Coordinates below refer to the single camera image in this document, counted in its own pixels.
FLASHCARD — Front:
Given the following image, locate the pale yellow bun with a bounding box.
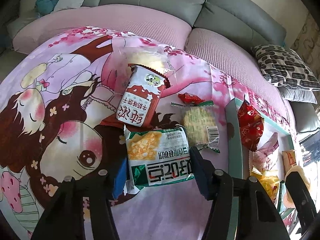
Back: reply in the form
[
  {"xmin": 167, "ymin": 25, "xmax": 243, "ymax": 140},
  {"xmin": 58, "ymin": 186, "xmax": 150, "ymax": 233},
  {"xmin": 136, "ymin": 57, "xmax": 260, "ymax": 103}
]
[{"xmin": 285, "ymin": 165, "xmax": 311, "ymax": 208}]

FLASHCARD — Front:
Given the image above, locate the yellow bread packet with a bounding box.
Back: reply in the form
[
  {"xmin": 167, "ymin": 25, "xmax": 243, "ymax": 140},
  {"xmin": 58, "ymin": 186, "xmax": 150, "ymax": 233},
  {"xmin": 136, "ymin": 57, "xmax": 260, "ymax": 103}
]
[{"xmin": 250, "ymin": 166, "xmax": 280, "ymax": 205}]

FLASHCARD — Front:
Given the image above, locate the pink swiss roll packet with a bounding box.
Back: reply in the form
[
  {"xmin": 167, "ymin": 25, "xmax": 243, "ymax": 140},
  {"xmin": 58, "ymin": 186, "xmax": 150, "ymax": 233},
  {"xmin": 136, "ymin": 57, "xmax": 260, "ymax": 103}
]
[{"xmin": 249, "ymin": 132, "xmax": 279, "ymax": 173}]

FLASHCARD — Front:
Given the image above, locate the red snack packet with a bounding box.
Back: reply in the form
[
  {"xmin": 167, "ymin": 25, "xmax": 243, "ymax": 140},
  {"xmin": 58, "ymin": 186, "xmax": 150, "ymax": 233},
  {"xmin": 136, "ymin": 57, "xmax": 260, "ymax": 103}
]
[{"xmin": 238, "ymin": 100, "xmax": 264, "ymax": 152}]

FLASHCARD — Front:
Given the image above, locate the green white walnut cake packet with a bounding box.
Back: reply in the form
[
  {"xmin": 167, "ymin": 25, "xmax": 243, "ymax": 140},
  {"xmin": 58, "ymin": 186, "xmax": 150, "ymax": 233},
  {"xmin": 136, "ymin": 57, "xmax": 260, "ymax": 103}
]
[{"xmin": 124, "ymin": 125, "xmax": 194, "ymax": 194}]

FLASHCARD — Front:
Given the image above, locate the round biscuit clear packet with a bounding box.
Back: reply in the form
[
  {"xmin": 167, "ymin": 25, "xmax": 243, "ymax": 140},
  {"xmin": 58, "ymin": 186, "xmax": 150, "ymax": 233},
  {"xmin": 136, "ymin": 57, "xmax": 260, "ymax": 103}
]
[{"xmin": 171, "ymin": 101, "xmax": 220, "ymax": 153}]

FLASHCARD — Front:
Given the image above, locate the red white milk biscuit packet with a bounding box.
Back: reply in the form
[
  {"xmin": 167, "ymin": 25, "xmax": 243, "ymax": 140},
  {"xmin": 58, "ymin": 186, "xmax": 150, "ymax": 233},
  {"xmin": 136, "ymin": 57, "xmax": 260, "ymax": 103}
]
[{"xmin": 116, "ymin": 64, "xmax": 170, "ymax": 127}]

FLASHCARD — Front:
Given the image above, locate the clear bread bun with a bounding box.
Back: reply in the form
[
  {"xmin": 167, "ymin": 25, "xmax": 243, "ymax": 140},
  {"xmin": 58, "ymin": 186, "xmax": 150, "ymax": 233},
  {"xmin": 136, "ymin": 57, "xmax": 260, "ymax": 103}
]
[{"xmin": 115, "ymin": 47, "xmax": 175, "ymax": 77}]

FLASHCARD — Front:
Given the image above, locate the dark green snack packet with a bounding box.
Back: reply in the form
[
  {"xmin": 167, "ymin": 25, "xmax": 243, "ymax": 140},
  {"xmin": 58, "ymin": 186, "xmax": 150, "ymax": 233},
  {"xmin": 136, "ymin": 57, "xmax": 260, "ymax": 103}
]
[{"xmin": 275, "ymin": 180, "xmax": 295, "ymax": 216}]

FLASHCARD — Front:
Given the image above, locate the orange swiss roll packet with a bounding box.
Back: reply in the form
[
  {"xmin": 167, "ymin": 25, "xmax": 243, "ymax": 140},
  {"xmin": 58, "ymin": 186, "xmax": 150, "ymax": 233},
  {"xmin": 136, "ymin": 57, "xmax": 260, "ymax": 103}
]
[{"xmin": 282, "ymin": 150, "xmax": 297, "ymax": 174}]

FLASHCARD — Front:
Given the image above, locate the teal white tray box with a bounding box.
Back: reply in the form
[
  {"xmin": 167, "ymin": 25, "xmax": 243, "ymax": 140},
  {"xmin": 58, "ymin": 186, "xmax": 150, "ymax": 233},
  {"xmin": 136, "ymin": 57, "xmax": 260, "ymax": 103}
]
[{"xmin": 224, "ymin": 97, "xmax": 299, "ymax": 240}]

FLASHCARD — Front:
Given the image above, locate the grey pillow right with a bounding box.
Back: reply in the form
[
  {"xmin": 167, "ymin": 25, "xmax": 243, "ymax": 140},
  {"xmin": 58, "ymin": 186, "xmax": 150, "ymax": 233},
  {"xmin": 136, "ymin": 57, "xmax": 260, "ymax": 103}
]
[{"xmin": 278, "ymin": 87, "xmax": 317, "ymax": 105}]

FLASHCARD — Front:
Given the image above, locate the pink cartoon tablecloth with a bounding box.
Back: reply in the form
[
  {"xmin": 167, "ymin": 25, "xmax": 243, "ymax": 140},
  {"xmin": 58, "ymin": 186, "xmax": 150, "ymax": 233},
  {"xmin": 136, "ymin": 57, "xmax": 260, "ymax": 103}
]
[{"xmin": 1, "ymin": 26, "xmax": 296, "ymax": 239}]

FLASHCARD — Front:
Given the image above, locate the small red candy wrapper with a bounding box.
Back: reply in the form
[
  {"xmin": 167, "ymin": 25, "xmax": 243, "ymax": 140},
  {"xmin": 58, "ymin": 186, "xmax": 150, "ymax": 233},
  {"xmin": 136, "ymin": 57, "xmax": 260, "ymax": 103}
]
[{"xmin": 178, "ymin": 93, "xmax": 205, "ymax": 105}]

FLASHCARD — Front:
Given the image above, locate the black white patterned pillow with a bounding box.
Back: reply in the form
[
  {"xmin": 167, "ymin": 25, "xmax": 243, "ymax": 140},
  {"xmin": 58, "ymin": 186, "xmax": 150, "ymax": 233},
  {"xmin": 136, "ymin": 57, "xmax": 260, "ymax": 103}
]
[{"xmin": 251, "ymin": 44, "xmax": 319, "ymax": 92}]

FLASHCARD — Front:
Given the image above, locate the pink sofa seat cover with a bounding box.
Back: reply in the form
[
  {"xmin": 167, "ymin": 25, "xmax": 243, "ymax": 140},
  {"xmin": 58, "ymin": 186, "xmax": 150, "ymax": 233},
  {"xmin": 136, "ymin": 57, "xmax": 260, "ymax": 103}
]
[{"xmin": 13, "ymin": 4, "xmax": 290, "ymax": 116}]

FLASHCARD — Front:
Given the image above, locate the teal blue clothing pile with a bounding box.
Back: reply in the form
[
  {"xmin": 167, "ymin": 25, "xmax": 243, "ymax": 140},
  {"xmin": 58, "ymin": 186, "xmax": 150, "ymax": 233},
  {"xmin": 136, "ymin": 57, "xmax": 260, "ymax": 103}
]
[{"xmin": 35, "ymin": 0, "xmax": 59, "ymax": 16}]

